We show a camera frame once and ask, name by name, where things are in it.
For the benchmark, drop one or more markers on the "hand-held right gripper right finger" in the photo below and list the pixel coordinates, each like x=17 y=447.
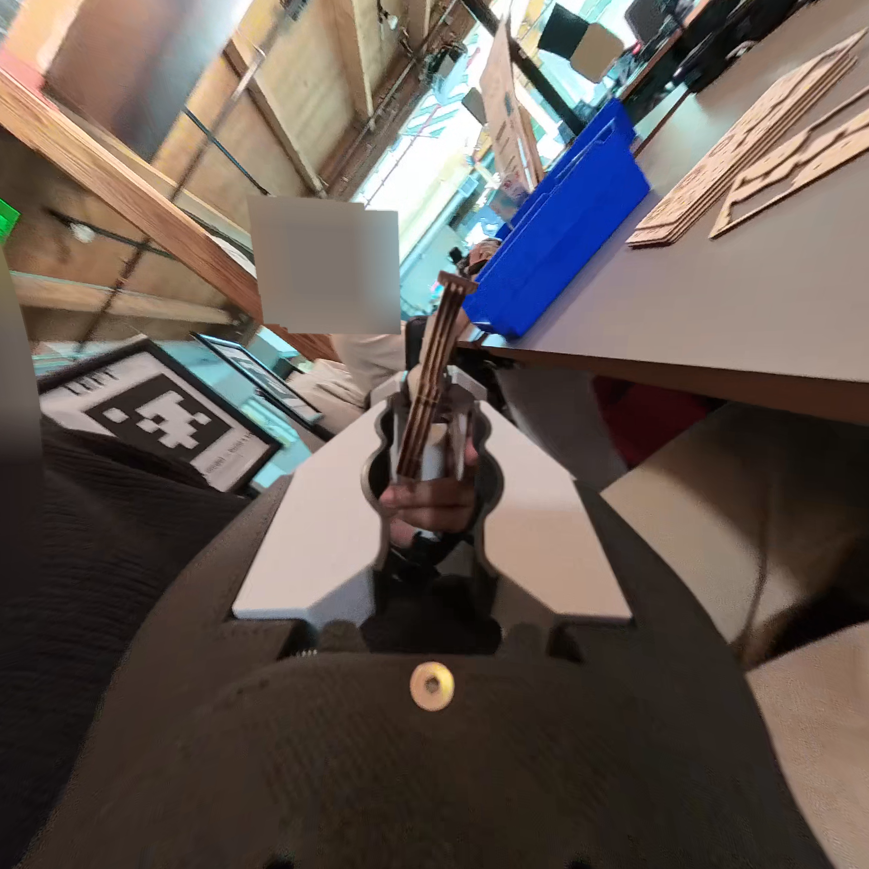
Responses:
x=550 y=543

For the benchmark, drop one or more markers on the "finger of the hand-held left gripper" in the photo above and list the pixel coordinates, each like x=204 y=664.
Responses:
x=448 y=455

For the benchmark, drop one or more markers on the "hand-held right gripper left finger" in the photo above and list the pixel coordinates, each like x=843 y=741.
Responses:
x=319 y=543

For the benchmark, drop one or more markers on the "wooden puzzle piece assembly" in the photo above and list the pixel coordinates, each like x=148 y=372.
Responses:
x=431 y=366

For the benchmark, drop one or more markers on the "person's left forearm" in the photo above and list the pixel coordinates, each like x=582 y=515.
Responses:
x=102 y=557

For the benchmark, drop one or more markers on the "person's left hand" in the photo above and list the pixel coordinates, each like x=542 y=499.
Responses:
x=431 y=506

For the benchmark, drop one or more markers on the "small framed poster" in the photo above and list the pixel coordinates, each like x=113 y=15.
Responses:
x=271 y=380

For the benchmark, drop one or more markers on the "large framed tag poster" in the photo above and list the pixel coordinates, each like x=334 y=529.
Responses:
x=163 y=414

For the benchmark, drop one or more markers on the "small blue plastic bin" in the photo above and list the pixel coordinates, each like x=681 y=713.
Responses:
x=557 y=251

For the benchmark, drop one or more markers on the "upright cardboard board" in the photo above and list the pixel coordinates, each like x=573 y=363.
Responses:
x=506 y=108

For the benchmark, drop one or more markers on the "large blue plastic bin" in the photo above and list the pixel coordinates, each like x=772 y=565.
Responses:
x=604 y=129

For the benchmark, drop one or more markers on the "stack of wooden puzzle sheets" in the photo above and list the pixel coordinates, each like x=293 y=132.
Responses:
x=767 y=122

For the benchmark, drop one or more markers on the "cut-out wooden puzzle sheet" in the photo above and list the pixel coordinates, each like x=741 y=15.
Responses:
x=835 y=146

